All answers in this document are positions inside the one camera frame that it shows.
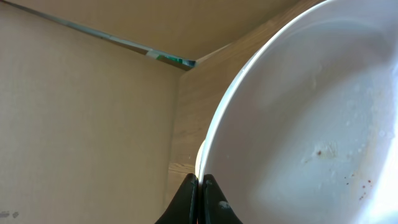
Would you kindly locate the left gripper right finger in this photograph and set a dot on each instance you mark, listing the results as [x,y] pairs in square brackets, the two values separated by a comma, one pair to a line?
[215,209]

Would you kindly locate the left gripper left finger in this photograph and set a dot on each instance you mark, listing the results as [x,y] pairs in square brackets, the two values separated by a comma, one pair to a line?
[183,207]

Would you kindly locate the white plate with sauce streak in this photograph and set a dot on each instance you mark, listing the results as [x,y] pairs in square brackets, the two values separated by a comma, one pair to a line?
[307,130]

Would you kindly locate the yellow-green plate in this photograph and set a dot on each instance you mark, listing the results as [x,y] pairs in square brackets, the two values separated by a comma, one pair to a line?
[198,160]

